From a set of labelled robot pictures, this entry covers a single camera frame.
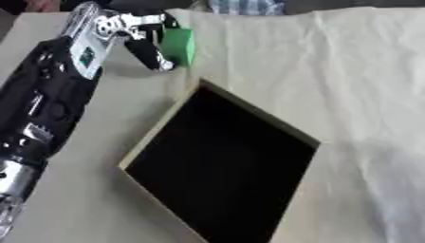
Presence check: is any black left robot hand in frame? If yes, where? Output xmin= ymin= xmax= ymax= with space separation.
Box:
xmin=93 ymin=10 xmax=183 ymax=73

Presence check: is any tan box with black inside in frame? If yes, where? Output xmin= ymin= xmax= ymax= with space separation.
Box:
xmin=116 ymin=78 xmax=323 ymax=243

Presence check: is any person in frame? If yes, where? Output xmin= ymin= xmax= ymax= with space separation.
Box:
xmin=21 ymin=0 xmax=289 ymax=16

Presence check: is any green block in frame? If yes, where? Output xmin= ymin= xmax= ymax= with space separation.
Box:
xmin=157 ymin=27 xmax=199 ymax=66

